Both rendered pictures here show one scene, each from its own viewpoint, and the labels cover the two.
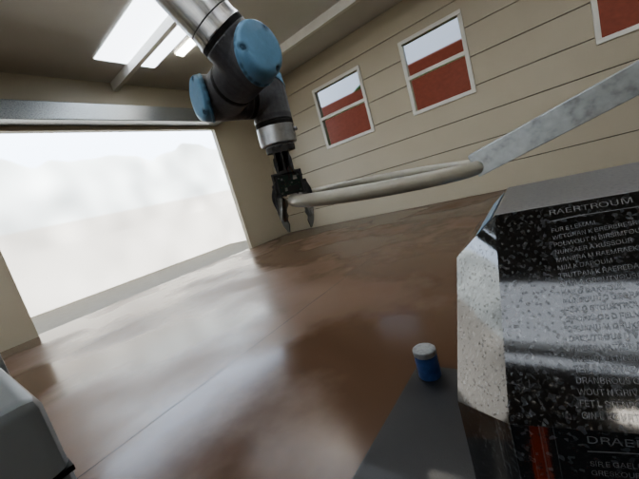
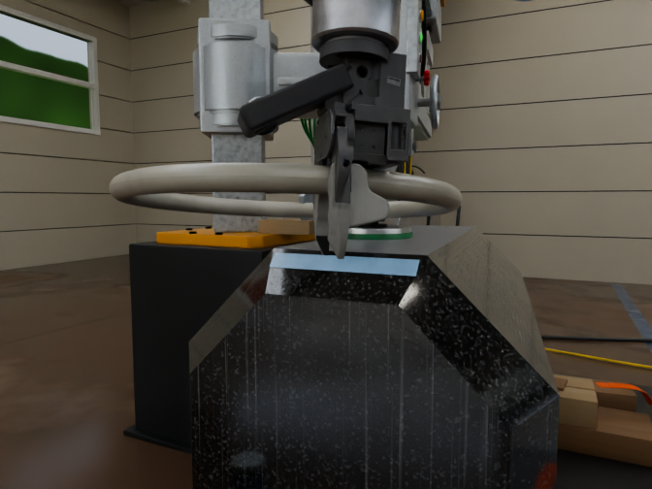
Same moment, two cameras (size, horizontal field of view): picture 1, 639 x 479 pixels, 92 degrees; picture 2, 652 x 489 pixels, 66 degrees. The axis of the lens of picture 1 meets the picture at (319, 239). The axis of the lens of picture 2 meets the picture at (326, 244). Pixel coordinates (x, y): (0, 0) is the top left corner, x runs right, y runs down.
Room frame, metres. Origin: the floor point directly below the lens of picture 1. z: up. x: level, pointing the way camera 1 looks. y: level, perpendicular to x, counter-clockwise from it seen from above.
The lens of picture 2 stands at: (0.93, 0.54, 0.91)
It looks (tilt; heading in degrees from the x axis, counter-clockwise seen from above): 5 degrees down; 257
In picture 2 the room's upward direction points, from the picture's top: straight up
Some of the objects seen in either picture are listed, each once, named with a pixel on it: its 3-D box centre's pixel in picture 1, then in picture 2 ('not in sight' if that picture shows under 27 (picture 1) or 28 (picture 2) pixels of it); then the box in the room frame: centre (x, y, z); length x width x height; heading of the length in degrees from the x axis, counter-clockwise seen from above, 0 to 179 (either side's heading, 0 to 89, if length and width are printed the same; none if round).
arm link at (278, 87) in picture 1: (267, 100); not in sight; (0.77, 0.03, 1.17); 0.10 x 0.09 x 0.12; 128
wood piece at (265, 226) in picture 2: not in sight; (288, 226); (0.64, -1.29, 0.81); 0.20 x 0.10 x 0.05; 148
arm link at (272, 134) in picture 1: (279, 137); (354, 30); (0.78, 0.03, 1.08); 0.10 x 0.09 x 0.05; 91
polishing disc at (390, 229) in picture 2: not in sight; (372, 229); (0.50, -0.76, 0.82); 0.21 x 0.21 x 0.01
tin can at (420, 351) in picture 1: (426, 361); not in sight; (1.27, -0.31, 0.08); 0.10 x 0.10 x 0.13
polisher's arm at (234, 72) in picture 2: not in sight; (289, 86); (0.61, -1.44, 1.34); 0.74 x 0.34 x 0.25; 167
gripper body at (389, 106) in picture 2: (285, 171); (358, 111); (0.78, 0.03, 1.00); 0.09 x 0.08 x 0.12; 1
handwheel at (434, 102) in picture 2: not in sight; (422, 103); (0.33, -0.80, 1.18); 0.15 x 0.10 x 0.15; 61
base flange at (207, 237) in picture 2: not in sight; (241, 234); (0.80, -1.49, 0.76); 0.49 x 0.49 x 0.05; 50
